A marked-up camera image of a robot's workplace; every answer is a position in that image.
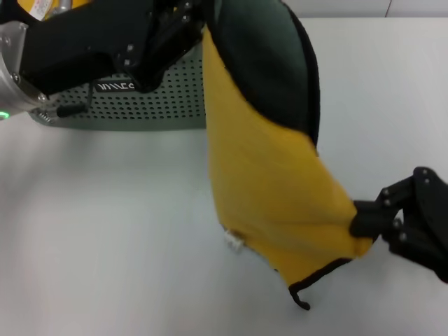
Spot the grey-green perforated storage box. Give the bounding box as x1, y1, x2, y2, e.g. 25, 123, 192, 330
30, 48, 208, 133

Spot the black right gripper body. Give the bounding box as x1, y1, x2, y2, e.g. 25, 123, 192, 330
388, 166, 448, 284

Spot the yellow towel with white label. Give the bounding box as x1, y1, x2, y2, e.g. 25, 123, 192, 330
19, 0, 94, 22

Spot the yellow towel with black edge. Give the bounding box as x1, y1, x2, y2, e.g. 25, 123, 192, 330
202, 0, 375, 312

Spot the dark left wrist cable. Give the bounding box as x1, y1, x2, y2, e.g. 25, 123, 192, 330
55, 80, 96, 119

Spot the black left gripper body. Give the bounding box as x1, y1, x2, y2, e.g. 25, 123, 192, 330
20, 0, 176, 95

